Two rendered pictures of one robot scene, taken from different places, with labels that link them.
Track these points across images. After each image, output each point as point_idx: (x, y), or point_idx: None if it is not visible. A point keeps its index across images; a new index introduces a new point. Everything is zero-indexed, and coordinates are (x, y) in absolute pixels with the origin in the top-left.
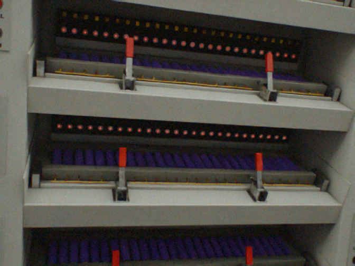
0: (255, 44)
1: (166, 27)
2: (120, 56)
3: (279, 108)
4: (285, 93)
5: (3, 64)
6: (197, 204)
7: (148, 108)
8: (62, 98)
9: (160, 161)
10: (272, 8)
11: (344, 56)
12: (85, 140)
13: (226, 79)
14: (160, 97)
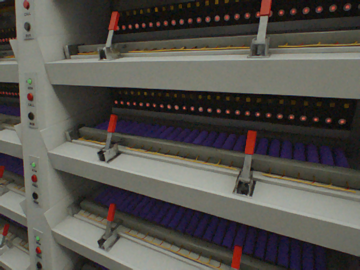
0: (295, 0)
1: (187, 5)
2: (149, 40)
3: (268, 64)
4: (301, 47)
5: (32, 49)
6: (162, 179)
7: (118, 75)
8: (63, 71)
9: (170, 134)
10: None
11: None
12: (133, 114)
13: (220, 40)
14: (124, 62)
